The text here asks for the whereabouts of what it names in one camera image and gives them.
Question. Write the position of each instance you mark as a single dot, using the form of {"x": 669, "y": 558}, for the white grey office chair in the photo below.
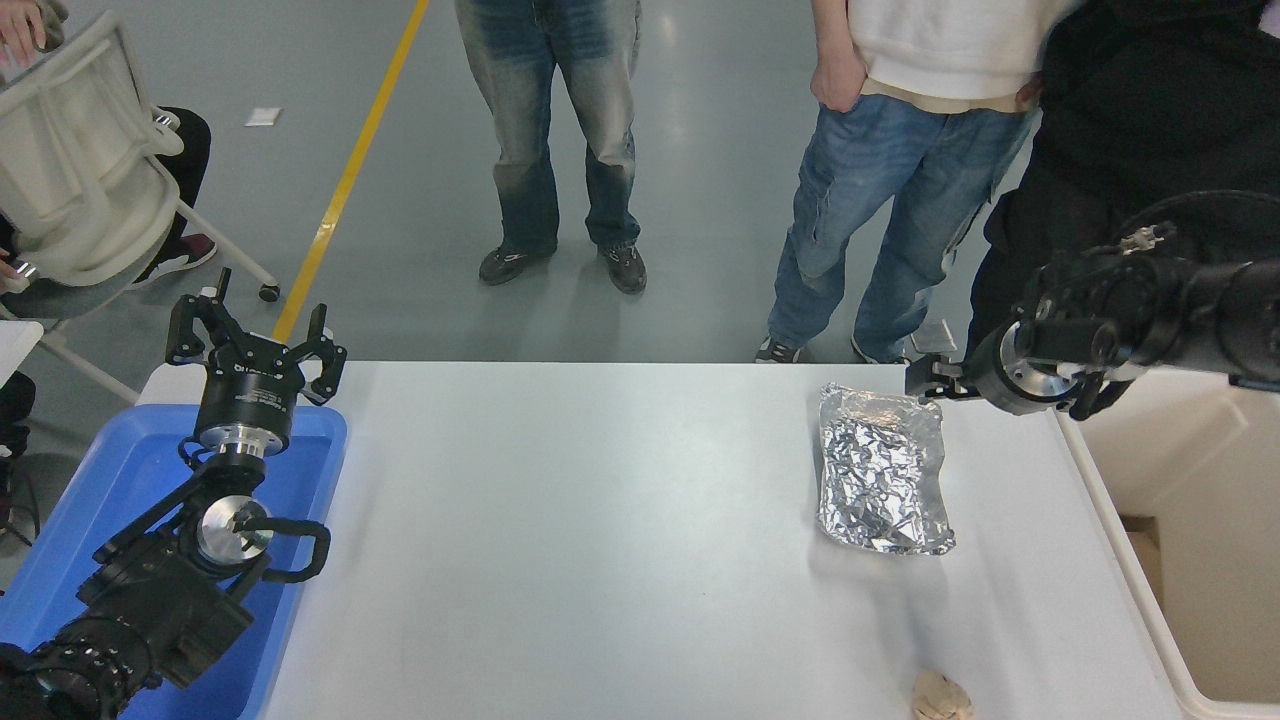
{"x": 70, "y": 170}

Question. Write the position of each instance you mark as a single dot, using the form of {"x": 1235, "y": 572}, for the small white side table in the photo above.
{"x": 15, "y": 348}

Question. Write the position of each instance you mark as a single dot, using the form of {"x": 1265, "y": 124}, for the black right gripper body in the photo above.
{"x": 985, "y": 370}

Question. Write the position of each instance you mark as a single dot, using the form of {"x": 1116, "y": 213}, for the person's right hand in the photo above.
{"x": 840, "y": 80}

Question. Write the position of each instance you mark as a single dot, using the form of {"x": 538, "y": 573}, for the large pale bin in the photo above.
{"x": 1220, "y": 560}

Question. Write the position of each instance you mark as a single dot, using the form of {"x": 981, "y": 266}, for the person's left hand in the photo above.
{"x": 20, "y": 30}
{"x": 1029, "y": 93}

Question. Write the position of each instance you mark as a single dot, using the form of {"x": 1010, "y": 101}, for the flat silver floor plate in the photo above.
{"x": 935, "y": 336}

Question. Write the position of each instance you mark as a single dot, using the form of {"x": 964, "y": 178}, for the blue plastic tray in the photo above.
{"x": 130, "y": 470}

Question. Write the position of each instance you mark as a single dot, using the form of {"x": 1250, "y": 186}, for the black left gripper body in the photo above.
{"x": 245, "y": 398}

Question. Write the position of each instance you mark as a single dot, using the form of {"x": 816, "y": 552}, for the silver foil tray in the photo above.
{"x": 882, "y": 470}

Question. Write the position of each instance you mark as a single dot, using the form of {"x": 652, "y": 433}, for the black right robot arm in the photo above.
{"x": 1200, "y": 310}

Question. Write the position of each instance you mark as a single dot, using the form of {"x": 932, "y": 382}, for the person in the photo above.
{"x": 1150, "y": 100}
{"x": 185, "y": 160}
{"x": 525, "y": 150}
{"x": 880, "y": 200}

